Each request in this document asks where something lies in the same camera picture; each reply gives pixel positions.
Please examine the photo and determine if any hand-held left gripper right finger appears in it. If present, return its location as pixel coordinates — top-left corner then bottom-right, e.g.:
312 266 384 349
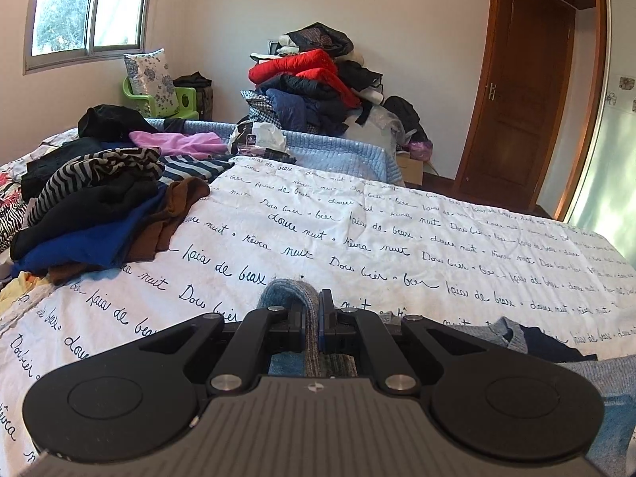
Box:
318 288 479 399

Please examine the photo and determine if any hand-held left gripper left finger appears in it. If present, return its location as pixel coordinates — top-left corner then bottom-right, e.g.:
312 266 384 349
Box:
135 303 308 399

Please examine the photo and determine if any grey sweater with navy sleeves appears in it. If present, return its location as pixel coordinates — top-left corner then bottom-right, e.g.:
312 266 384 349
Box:
256 278 636 464

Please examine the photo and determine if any heap of dark clothes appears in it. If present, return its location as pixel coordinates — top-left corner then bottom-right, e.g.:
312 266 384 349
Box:
241 22 399 138

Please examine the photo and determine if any white script-printed bed cover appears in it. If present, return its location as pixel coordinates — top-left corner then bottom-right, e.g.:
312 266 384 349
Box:
0 156 636 477

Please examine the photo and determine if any light blue quilt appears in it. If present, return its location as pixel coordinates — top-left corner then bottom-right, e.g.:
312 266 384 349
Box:
144 118 404 186

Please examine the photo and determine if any cardboard box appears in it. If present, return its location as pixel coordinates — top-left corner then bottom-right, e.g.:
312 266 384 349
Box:
396 151 424 188

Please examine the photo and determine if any purple garment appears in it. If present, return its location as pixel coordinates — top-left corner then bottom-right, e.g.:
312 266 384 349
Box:
129 130 227 158

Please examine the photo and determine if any black backpack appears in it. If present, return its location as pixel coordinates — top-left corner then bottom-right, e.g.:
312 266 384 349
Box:
382 95 429 144

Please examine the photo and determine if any pile of mixed garments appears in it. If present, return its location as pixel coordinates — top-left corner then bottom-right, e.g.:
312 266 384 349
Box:
10 104 234 285

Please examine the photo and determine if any dark suitcase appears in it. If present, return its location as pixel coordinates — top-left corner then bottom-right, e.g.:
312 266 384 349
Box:
174 72 214 121

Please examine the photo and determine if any green plastic chair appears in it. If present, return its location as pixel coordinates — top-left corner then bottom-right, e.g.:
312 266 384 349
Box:
122 77 200 121

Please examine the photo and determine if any red puffer jacket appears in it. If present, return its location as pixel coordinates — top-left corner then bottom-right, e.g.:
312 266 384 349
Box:
248 48 361 108

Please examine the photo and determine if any yellow cloth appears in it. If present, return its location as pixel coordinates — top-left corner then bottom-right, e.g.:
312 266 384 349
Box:
0 271 51 310

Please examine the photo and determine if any brown wooden door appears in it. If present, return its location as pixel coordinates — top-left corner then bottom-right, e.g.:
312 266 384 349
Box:
452 0 578 210

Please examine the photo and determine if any floral pillow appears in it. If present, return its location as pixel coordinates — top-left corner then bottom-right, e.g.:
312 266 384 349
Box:
123 48 180 111

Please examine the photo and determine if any frosted wardrobe door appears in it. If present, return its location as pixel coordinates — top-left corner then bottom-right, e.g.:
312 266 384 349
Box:
564 0 636 260

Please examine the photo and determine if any sliding glass window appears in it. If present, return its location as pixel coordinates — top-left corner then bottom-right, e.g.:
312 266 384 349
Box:
22 0 156 75

